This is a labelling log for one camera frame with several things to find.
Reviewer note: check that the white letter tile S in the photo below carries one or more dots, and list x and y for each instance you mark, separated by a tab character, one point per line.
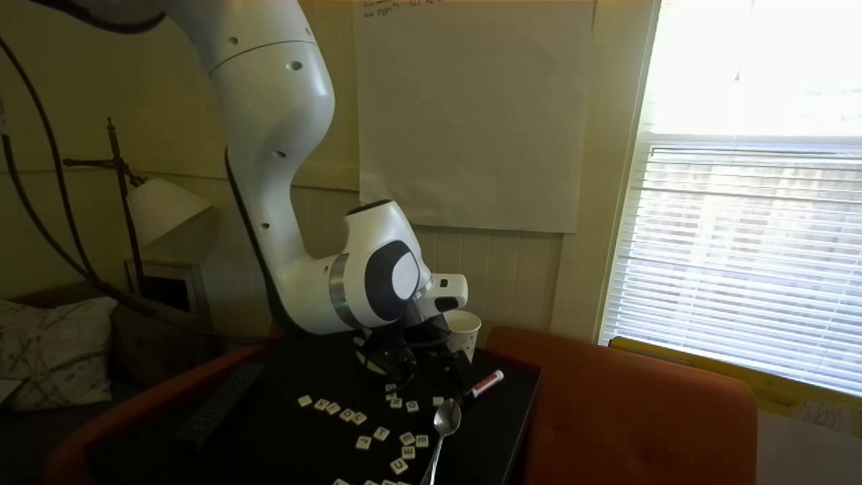
391	393

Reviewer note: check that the black remote control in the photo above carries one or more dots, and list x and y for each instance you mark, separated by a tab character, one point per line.
217	407

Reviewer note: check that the blank white tile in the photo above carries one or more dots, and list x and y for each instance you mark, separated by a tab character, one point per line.
438	401

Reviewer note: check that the white nightstand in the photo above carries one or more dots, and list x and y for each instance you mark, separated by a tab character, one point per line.
197	279

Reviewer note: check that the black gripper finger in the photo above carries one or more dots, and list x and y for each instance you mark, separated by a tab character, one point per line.
462	370
438	370

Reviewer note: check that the white patterned pillow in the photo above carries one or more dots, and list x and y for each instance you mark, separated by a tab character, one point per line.
54	351

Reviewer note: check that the white letter tile E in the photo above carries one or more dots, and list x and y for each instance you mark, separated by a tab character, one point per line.
407	454
407	436
422	440

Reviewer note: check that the white paper sheet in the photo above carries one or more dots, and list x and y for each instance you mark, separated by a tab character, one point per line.
467	116

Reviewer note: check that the brown cushion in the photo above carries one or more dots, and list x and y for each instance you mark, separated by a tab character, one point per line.
163	346

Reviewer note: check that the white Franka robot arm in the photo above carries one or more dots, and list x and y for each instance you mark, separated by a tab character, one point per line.
271	89

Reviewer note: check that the white letter tile T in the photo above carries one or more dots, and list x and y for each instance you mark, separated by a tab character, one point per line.
381	435

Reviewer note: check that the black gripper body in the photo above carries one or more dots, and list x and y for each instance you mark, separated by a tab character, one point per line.
423	327

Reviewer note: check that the white letter tile N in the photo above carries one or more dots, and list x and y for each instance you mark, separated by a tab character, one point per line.
397	401

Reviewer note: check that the silver metal spoon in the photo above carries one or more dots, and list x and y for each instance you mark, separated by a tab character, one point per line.
446	417

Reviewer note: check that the white window blind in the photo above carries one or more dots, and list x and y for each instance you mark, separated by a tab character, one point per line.
744	260

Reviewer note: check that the orange upholstered chair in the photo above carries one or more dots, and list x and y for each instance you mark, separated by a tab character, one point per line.
109	420
629	420

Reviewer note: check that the white paper cup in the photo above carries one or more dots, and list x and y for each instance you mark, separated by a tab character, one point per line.
467	331

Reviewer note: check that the white letter tile J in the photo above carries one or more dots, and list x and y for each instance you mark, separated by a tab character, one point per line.
365	443

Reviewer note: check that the brown wooden board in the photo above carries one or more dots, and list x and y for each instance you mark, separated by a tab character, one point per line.
62	293

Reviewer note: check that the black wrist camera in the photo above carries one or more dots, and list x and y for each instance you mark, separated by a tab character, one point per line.
391	353

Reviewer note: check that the lamp with white shade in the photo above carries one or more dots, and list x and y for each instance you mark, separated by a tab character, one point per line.
164	207

